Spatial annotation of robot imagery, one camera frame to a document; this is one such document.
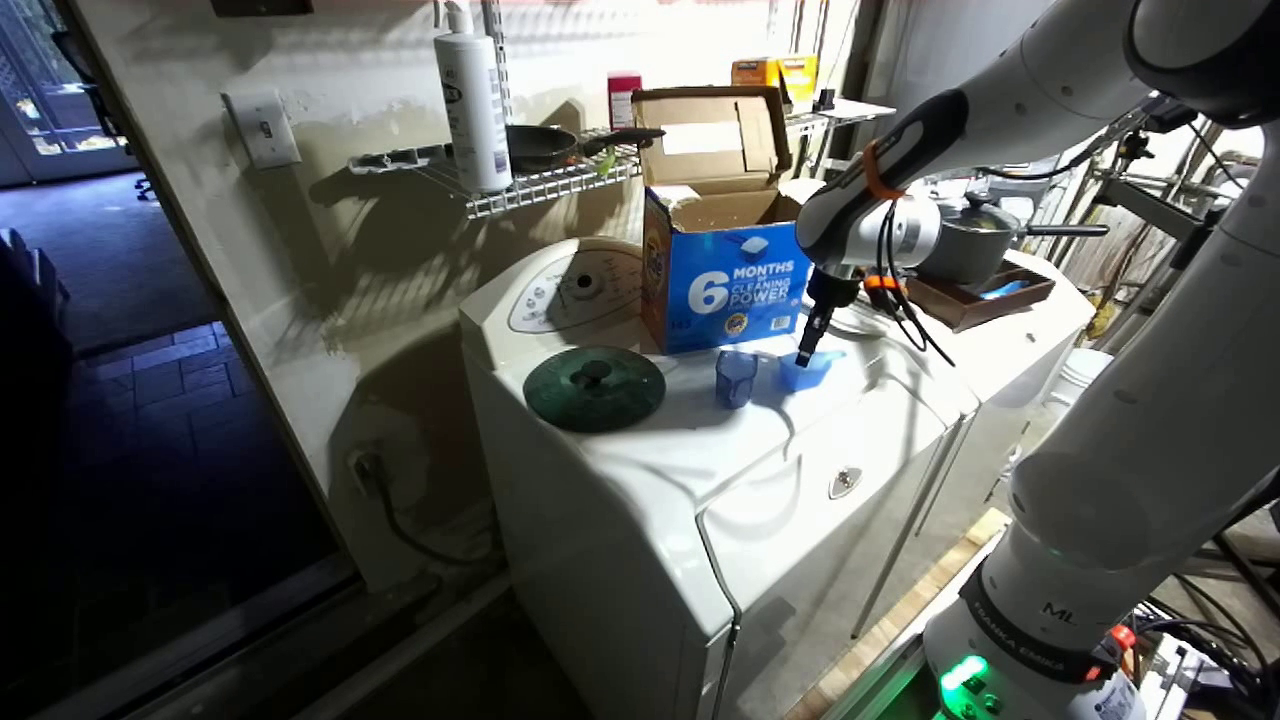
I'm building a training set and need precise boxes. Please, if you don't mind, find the yellow box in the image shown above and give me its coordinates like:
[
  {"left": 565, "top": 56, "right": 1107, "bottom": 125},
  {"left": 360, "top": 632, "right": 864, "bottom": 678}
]
[{"left": 728, "top": 53, "right": 818, "bottom": 113}]

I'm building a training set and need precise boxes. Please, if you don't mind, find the orange cable strap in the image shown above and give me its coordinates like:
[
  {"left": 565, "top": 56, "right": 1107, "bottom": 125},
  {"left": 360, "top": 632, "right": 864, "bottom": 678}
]
[{"left": 855, "top": 136, "right": 908, "bottom": 207}]

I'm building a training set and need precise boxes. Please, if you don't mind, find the white wall outlet plate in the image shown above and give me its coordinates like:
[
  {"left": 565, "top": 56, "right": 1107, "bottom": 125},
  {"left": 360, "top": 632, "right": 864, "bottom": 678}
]
[{"left": 221, "top": 89, "right": 305, "bottom": 172}]

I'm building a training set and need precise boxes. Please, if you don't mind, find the white washing machine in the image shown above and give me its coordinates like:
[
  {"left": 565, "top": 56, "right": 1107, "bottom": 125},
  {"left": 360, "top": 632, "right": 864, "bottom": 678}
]
[{"left": 457, "top": 234, "right": 970, "bottom": 720}]

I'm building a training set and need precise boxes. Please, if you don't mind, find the pink container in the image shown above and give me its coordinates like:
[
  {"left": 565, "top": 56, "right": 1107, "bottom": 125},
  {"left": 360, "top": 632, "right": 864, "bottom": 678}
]
[{"left": 605, "top": 74, "right": 643, "bottom": 136}]

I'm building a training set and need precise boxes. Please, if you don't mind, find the white wire shelf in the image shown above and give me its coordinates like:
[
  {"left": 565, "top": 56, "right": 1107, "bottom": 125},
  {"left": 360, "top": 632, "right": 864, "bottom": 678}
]
[{"left": 344, "top": 136, "right": 648, "bottom": 223}]

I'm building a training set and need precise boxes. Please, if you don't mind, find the wooden mounting board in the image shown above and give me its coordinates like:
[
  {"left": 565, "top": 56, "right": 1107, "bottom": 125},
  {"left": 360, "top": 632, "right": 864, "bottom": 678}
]
[{"left": 785, "top": 506, "right": 1014, "bottom": 720}]

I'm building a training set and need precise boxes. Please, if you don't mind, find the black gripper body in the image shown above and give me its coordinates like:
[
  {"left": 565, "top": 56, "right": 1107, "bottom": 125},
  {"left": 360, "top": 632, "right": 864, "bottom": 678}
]
[{"left": 804, "top": 262, "right": 864, "bottom": 322}]

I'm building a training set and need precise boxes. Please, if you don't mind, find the blue cardboard detergent box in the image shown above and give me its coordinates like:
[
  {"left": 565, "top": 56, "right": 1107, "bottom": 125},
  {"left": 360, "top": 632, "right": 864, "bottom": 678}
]
[{"left": 631, "top": 81, "right": 818, "bottom": 356}]

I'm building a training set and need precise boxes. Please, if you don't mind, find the light blue plastic scoop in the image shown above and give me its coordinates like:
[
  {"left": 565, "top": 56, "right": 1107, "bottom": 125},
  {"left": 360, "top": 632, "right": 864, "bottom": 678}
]
[{"left": 769, "top": 350, "right": 841, "bottom": 401}]

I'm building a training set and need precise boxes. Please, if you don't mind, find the green lit device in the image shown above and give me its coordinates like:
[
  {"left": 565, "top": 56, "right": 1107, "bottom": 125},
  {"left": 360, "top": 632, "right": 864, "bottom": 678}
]
[{"left": 930, "top": 653, "right": 1007, "bottom": 720}]

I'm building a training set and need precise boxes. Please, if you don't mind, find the dark green round lid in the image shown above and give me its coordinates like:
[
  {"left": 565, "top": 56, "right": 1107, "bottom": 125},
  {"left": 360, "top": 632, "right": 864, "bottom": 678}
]
[{"left": 520, "top": 346, "right": 666, "bottom": 435}]

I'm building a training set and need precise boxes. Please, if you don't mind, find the black frying pan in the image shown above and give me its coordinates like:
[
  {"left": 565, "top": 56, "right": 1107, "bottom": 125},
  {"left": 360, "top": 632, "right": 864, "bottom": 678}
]
[{"left": 499, "top": 122, "right": 666, "bottom": 180}]

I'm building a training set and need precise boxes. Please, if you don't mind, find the brown wooden tray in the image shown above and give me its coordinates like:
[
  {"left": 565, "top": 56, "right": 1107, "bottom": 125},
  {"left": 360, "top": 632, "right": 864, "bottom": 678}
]
[{"left": 875, "top": 244, "right": 1058, "bottom": 336}]

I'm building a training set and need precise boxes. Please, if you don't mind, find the black wall power cable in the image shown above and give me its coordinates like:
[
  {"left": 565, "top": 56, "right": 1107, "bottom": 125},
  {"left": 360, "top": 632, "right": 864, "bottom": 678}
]
[{"left": 348, "top": 443, "right": 499, "bottom": 578}]

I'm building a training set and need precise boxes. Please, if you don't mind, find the white background table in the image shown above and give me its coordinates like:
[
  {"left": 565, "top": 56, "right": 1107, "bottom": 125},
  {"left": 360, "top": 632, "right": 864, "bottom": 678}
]
[{"left": 787, "top": 93, "right": 898, "bottom": 145}]

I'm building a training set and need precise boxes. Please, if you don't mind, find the grey metal pot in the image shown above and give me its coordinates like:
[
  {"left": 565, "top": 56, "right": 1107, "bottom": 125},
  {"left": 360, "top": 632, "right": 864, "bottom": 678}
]
[{"left": 916, "top": 191, "right": 1113, "bottom": 293}]

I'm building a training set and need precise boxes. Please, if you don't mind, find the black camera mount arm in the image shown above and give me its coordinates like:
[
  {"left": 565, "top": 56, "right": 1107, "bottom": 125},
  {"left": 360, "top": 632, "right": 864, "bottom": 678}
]
[{"left": 1092, "top": 172, "right": 1228, "bottom": 263}]

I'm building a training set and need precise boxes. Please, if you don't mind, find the tall white bottle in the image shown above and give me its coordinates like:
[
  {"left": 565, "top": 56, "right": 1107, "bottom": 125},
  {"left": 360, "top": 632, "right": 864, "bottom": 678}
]
[{"left": 432, "top": 0, "right": 520, "bottom": 201}]

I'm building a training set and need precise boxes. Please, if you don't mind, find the dark translucent blue scoop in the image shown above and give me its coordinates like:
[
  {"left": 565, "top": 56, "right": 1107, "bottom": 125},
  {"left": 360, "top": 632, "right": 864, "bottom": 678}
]
[{"left": 711, "top": 350, "right": 769, "bottom": 412}]

